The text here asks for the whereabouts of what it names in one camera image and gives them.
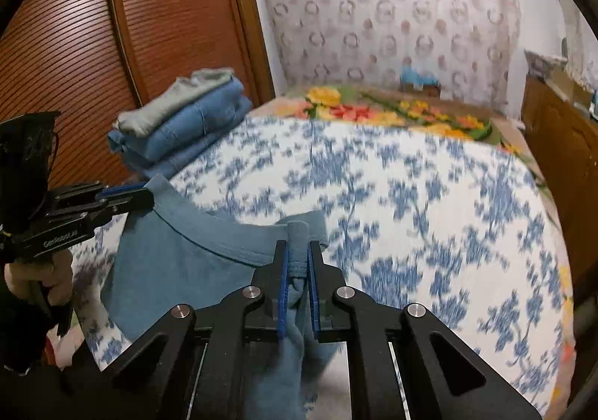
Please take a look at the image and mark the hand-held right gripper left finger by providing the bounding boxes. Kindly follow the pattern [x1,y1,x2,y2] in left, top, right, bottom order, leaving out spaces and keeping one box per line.
[100,240,289,420]

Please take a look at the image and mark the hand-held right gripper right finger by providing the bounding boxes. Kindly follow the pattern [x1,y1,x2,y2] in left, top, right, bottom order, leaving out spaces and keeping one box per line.
[307,240,545,420]

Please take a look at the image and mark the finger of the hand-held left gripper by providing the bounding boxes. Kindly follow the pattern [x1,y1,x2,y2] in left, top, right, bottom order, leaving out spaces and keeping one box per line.
[52,182,149,203]
[77,190,156,228]

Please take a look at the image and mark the person's left forearm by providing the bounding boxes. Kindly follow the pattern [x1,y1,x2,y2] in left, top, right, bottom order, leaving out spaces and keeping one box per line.
[0,280,61,374]

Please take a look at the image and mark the person's left hand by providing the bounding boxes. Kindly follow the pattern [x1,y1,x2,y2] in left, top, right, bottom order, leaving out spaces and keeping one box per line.
[4,251,74,308]

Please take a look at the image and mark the folded blue jeans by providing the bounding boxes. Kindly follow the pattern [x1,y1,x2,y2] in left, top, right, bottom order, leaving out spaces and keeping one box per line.
[124,95,253,178]

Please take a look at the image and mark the folded grey garment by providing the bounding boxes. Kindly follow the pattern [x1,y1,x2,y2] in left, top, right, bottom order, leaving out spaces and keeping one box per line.
[117,68,234,137]

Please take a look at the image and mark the stack of folded clothes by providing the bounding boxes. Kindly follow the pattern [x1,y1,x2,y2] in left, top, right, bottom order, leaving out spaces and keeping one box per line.
[107,77,246,154]

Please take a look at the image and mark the wooden louvred wardrobe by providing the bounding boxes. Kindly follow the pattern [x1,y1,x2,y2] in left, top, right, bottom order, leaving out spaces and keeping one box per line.
[0,0,276,197]

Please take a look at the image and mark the blue floral white bedsheet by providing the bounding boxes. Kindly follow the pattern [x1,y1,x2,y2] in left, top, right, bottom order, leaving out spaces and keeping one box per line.
[70,114,575,420]

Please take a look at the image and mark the person's dark clothing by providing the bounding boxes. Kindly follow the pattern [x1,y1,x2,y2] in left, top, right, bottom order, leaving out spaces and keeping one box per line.
[0,345,141,420]

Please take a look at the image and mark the small cardboard box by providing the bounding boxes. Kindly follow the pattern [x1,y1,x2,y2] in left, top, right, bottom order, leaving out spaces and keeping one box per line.
[401,81,442,98]

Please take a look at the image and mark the small light blue item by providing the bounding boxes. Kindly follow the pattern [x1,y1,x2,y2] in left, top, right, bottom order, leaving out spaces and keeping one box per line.
[401,66,440,87]

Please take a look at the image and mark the wooden cabinet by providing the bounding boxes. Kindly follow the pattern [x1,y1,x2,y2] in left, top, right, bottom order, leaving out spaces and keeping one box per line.
[521,74,598,281]

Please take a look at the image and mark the patterned box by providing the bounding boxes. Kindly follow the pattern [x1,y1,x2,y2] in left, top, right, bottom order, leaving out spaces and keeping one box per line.
[525,50,568,80]

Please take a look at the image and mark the open cardboard box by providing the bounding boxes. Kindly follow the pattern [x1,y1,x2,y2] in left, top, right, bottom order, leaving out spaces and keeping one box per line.
[551,72,594,110]

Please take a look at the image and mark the ring patterned curtain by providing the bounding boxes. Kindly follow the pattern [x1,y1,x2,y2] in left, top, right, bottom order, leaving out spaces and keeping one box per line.
[247,0,521,117]

